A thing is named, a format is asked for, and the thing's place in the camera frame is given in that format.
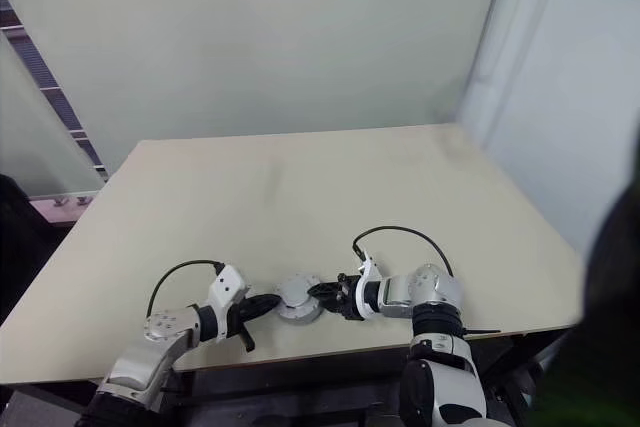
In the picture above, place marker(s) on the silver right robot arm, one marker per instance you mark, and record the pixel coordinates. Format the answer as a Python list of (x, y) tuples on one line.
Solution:
[(435, 297)]

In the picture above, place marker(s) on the round grey hinged lid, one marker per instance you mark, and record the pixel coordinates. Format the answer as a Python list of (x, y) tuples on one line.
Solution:
[(295, 291)]

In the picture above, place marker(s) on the black bulky object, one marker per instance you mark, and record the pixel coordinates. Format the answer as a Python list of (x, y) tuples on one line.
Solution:
[(22, 247)]

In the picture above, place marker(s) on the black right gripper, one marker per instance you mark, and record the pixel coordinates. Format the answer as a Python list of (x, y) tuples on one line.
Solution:
[(349, 297)]

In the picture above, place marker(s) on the dark slatted window strip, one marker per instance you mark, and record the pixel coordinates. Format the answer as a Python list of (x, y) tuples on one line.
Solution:
[(50, 82)]

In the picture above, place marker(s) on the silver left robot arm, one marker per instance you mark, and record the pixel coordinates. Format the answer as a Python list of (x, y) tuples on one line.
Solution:
[(160, 347)]

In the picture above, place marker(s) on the small metal hook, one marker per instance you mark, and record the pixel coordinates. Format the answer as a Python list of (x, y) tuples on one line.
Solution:
[(60, 201), (83, 199)]

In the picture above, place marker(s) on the white partition post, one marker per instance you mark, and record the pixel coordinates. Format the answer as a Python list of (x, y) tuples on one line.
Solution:
[(487, 22)]

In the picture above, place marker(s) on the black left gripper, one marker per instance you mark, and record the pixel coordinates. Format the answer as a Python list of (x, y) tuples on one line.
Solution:
[(239, 319)]

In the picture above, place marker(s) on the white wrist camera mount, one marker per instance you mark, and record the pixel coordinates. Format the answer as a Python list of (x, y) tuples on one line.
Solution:
[(370, 277), (227, 289)]

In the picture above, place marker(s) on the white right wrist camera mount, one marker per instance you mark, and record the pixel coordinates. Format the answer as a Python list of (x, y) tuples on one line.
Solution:
[(370, 277)]

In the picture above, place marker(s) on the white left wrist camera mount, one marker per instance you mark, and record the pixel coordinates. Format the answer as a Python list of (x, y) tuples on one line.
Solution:
[(227, 289)]

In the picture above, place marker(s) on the dark blurry rounded shape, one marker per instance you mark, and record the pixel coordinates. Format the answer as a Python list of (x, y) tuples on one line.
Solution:
[(610, 307)]

